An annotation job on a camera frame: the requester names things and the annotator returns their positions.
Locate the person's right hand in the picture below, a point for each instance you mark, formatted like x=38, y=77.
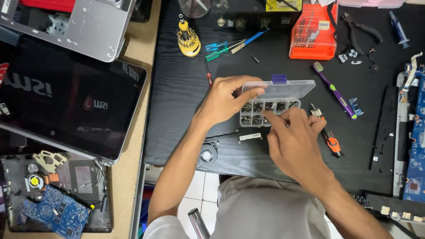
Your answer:
x=295, y=146

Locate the person's left hand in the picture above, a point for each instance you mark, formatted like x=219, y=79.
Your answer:
x=220, y=104

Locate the clear plastic organizer box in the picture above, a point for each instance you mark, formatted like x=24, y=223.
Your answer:
x=285, y=89

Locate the orange black screwdriver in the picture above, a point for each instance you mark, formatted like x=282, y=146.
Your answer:
x=330, y=141

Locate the group of small screws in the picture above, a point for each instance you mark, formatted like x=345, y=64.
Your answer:
x=257, y=108

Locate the white labelled card module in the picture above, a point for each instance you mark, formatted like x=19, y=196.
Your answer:
x=250, y=136

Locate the laptop fan with heat pipe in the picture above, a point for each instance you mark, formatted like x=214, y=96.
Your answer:
x=208, y=155

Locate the small black bit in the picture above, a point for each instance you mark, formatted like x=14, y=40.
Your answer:
x=254, y=58

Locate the purple toothbrush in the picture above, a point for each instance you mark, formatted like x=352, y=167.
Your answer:
x=335, y=91

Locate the small blue circuit board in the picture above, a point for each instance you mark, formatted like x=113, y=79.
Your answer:
x=355, y=107

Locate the yellow screwdriver bit holder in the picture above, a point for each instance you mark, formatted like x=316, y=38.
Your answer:
x=188, y=39

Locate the person's grey clothing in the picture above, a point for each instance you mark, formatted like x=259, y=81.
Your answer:
x=265, y=212

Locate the black bench power unit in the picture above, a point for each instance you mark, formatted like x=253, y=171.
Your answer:
x=252, y=15

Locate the black mesh holder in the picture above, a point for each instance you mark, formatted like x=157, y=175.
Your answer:
x=194, y=7

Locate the small white metal clip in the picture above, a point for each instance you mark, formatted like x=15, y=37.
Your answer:
x=356, y=62

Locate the orange plastic parts box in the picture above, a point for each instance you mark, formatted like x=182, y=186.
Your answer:
x=312, y=36

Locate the small black connector part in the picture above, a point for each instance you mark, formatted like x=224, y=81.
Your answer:
x=373, y=63

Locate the yellow labelled device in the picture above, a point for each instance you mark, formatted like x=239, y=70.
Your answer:
x=282, y=6

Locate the silver laptop chassis with motherboard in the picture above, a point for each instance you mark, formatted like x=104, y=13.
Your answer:
x=416, y=149

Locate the chrome chair tube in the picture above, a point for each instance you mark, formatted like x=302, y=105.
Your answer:
x=198, y=224

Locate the black pliers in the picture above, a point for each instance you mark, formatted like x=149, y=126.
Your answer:
x=357, y=28

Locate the black glossy laptop lid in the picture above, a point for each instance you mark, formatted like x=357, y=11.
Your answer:
x=66, y=99

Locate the blue thermal paste syringe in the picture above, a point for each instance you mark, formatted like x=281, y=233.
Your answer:
x=399, y=31

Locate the disassembled black laptop base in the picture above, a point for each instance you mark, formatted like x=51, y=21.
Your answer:
x=83, y=176

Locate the silver laptop bottom cover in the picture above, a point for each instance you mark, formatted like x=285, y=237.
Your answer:
x=86, y=26

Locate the blue laptop motherboard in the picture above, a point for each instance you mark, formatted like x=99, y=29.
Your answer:
x=56, y=212

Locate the red object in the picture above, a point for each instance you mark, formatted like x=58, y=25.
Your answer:
x=48, y=5

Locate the small white metal bracket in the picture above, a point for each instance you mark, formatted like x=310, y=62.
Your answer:
x=345, y=55

